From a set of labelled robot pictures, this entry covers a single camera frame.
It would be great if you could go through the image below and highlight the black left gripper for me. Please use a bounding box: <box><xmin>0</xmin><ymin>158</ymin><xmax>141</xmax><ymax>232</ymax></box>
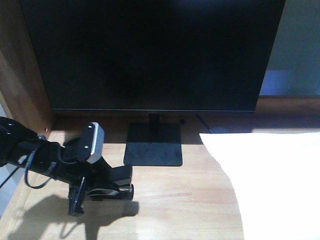
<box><xmin>24</xmin><ymin>136</ymin><xmax>112</xmax><ymax>217</ymax></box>

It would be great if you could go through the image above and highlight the black stapler with orange button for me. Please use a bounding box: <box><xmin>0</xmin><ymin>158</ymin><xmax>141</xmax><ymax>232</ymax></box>
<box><xmin>86</xmin><ymin>159</ymin><xmax>134</xmax><ymax>201</ymax></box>

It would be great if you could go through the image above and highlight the white paper sheet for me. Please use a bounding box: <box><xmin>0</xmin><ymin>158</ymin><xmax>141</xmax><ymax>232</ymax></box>
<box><xmin>200</xmin><ymin>132</ymin><xmax>320</xmax><ymax>240</ymax></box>

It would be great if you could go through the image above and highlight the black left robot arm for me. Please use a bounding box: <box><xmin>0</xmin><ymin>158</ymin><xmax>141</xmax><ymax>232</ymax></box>
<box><xmin>0</xmin><ymin>117</ymin><xmax>111</xmax><ymax>216</ymax></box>

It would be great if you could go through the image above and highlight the wooden shelf unit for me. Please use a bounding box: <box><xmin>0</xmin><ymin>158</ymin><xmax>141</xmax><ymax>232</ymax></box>
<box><xmin>0</xmin><ymin>0</ymin><xmax>54</xmax><ymax>136</ymax></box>

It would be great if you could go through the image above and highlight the black computer monitor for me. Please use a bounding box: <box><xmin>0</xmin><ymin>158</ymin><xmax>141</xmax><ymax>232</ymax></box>
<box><xmin>20</xmin><ymin>0</ymin><xmax>285</xmax><ymax>166</ymax></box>

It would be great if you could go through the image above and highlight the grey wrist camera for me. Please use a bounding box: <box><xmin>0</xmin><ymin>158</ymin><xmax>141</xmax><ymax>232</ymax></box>
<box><xmin>77</xmin><ymin>122</ymin><xmax>105</xmax><ymax>164</ymax></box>

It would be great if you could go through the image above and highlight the black monitor cable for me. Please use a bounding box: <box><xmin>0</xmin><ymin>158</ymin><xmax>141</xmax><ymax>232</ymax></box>
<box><xmin>194</xmin><ymin>113</ymin><xmax>230</xmax><ymax>135</ymax></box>

